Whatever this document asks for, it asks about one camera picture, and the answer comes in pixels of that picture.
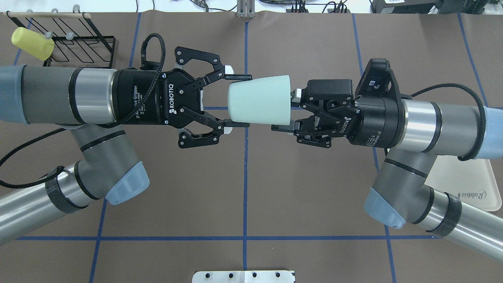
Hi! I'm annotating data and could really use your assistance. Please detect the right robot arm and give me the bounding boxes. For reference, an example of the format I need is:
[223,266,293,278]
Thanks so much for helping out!
[275,88,502,261]

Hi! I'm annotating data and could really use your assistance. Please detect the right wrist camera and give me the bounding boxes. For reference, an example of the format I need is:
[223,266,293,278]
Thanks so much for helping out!
[307,58,402,103]

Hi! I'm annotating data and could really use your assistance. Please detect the black wire cup rack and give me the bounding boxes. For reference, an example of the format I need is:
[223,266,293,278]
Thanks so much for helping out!
[6,6,116,69]

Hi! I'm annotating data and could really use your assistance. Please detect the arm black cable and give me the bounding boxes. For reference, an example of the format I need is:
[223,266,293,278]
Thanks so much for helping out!
[409,83,488,162]
[0,33,165,188]

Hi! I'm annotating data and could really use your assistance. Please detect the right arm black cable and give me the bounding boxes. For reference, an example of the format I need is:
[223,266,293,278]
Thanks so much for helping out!
[409,83,488,162]

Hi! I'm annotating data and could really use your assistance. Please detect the white mounting plate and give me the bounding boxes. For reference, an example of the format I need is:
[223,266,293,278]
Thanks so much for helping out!
[191,270,296,283]

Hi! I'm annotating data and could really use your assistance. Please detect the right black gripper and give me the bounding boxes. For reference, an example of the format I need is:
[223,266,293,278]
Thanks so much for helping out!
[271,88,405,149]

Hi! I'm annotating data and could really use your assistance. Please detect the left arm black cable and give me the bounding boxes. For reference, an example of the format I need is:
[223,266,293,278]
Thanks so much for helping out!
[0,33,165,188]

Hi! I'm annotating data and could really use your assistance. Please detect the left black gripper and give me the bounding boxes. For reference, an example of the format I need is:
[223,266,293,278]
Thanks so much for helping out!
[112,46,253,149]

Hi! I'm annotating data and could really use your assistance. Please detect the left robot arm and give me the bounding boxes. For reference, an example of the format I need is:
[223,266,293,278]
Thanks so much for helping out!
[1,47,252,245]

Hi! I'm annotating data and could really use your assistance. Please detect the beige tray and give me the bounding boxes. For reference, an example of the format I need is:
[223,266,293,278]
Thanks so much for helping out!
[425,156,502,212]

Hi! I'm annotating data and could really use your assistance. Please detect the yellow cup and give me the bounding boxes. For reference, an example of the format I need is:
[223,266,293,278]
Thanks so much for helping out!
[11,27,55,61]

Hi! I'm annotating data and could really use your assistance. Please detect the green cup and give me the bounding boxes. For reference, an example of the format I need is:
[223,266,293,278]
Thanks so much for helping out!
[228,75,291,125]

